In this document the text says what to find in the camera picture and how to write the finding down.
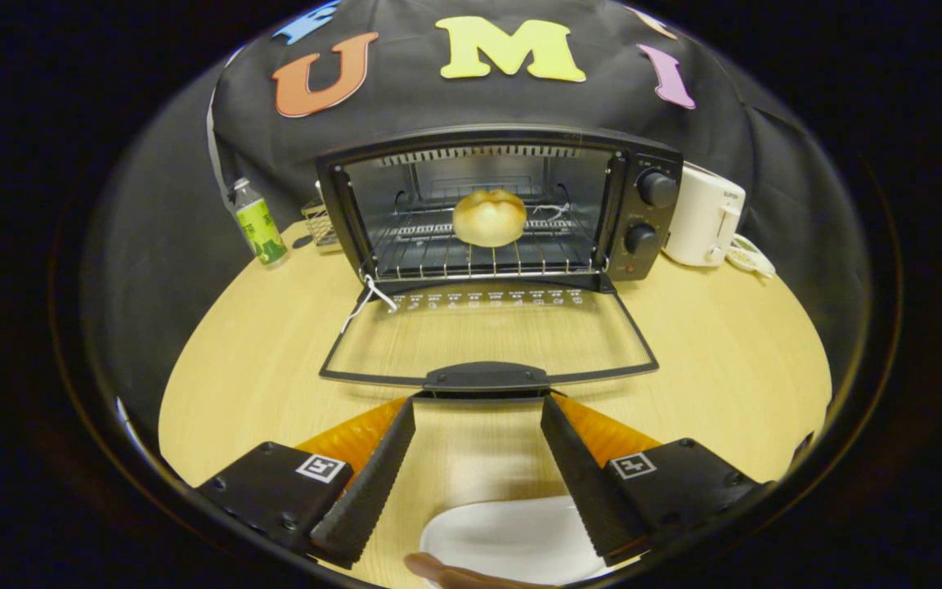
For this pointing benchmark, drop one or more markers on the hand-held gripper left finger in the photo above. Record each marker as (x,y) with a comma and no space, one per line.
(373,483)

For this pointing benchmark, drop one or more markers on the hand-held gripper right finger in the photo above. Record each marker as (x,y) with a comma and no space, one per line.
(585,483)

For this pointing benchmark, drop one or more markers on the black toaster oven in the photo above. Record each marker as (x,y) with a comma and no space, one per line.
(651,221)

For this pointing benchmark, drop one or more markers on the round bread bun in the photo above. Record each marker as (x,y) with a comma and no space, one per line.
(489,217)

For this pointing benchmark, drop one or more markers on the white pop-up toaster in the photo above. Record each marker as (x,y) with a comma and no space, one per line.
(704,217)

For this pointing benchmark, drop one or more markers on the white square plate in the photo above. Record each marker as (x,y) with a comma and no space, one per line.
(504,536)

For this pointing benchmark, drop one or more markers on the small divided snack dish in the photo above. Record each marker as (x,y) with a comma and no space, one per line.
(749,258)

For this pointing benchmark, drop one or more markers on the green label plastic bottle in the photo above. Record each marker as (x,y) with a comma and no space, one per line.
(258,229)

